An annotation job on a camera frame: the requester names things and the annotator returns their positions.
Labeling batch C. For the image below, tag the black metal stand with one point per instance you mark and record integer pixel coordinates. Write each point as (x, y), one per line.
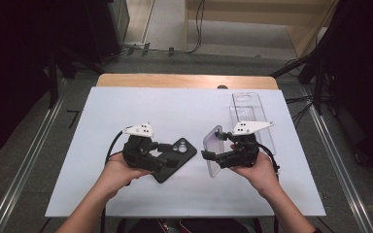
(314, 64)
(53, 81)

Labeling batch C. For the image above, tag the metal floor rail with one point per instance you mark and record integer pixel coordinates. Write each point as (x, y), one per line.
(26, 161)
(340, 168)

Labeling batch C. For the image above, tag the person's dark clothing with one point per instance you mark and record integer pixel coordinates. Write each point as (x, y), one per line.
(191, 226)

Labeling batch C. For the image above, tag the dark table grommet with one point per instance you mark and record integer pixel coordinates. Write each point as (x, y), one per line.
(222, 86)

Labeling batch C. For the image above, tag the clear plastic tray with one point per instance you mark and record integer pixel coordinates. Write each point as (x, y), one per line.
(251, 106)

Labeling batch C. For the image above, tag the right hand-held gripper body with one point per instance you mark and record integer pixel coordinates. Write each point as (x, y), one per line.
(243, 152)

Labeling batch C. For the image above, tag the light wooden shelf unit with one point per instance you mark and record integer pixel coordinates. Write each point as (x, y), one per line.
(255, 22)

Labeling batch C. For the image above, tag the person's right hand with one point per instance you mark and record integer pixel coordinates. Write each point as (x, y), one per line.
(260, 176)

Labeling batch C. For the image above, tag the black cabinet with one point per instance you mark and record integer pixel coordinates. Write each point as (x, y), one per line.
(108, 29)

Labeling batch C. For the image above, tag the white board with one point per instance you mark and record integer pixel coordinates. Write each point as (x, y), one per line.
(126, 106)

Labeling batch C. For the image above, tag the iridescent phone case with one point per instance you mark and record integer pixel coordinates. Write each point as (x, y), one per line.
(214, 155)

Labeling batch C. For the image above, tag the black phone case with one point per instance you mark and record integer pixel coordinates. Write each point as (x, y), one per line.
(183, 152)

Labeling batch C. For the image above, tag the person's left hand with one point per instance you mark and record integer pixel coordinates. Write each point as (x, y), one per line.
(123, 176)

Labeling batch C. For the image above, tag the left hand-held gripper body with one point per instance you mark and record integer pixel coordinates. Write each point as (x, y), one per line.
(141, 155)

